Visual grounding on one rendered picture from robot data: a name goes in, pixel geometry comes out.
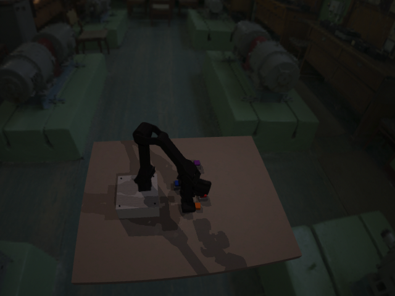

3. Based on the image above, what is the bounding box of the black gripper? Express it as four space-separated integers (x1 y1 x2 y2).
178 180 196 213

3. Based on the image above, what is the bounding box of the blue button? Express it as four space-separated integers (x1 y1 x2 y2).
173 181 181 191

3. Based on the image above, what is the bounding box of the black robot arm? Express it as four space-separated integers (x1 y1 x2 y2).
133 122 212 197

